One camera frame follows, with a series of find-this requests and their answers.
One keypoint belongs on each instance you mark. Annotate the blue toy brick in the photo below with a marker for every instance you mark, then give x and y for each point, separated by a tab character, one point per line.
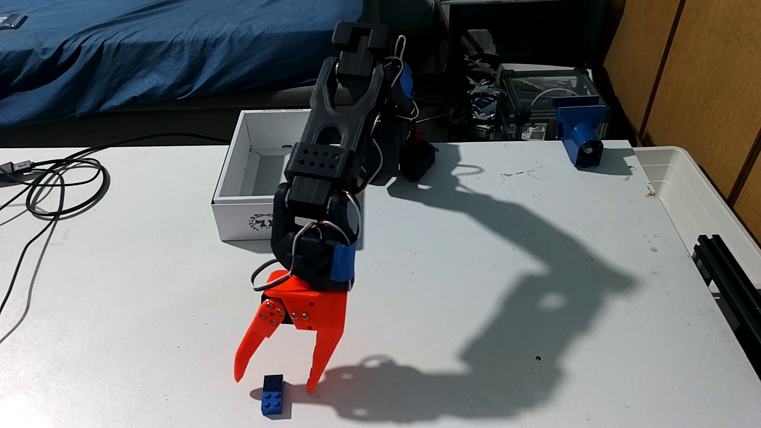
272	395

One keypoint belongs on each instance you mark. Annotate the white cardboard box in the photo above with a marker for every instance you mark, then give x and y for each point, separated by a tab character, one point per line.
238	184

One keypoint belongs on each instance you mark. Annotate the blue bed sheet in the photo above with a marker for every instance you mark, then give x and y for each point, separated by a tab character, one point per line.
178	47

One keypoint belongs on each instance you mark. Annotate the blue printed clamp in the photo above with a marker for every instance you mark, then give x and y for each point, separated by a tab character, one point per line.
579	128

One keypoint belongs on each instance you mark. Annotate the white plastic bin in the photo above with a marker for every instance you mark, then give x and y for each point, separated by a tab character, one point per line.
683	190

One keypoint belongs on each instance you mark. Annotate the black aluminium extrusion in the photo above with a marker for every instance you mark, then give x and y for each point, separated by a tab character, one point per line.
728	279

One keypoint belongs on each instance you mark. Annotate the brown wooden wardrobe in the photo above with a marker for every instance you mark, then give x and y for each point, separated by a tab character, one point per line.
707	77

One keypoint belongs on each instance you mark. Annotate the grey bed frame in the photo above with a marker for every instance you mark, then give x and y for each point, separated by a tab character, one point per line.
178	116

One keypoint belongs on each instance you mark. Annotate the clear-walled black enclosure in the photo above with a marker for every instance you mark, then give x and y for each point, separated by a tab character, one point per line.
535	89

